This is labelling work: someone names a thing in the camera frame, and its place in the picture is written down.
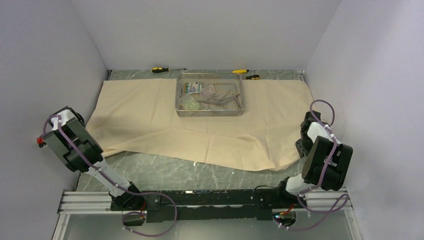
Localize black yellow short screwdriver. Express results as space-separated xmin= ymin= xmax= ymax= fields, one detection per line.
xmin=245 ymin=74 xmax=260 ymax=80

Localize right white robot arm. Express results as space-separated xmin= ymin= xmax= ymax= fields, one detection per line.
xmin=275 ymin=111 xmax=353 ymax=208

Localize right side aluminium rail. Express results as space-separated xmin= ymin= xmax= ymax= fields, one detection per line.
xmin=296 ymin=70 xmax=308 ymax=85

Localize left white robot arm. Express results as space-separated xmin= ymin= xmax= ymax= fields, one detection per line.
xmin=36 ymin=106 xmax=145 ymax=210

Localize beige surgical wrap cloth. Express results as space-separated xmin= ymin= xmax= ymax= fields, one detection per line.
xmin=86 ymin=78 xmax=313 ymax=171

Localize pink suture packet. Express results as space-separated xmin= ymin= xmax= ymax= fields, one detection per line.
xmin=200 ymin=85 xmax=216 ymax=99

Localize steel surgical scissors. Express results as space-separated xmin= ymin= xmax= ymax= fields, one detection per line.
xmin=198 ymin=90 xmax=233 ymax=108

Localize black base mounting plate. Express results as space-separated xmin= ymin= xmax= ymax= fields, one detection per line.
xmin=110 ymin=188 xmax=301 ymax=223

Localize wire mesh instrument tray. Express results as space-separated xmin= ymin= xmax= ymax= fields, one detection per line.
xmin=174 ymin=73 xmax=246 ymax=117

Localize clear pouch green item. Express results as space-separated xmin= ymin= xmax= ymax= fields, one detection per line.
xmin=180 ymin=95 xmax=202 ymax=111

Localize green suture packet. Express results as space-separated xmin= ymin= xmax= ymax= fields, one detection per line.
xmin=182 ymin=82 xmax=203 ymax=94

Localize yellow black screwdriver left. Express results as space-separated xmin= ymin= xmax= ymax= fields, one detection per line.
xmin=151 ymin=67 xmax=172 ymax=74

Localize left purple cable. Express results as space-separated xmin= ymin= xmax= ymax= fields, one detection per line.
xmin=42 ymin=114 xmax=178 ymax=238

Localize aluminium rail frame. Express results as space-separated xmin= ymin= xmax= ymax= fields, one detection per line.
xmin=52 ymin=188 xmax=354 ymax=240

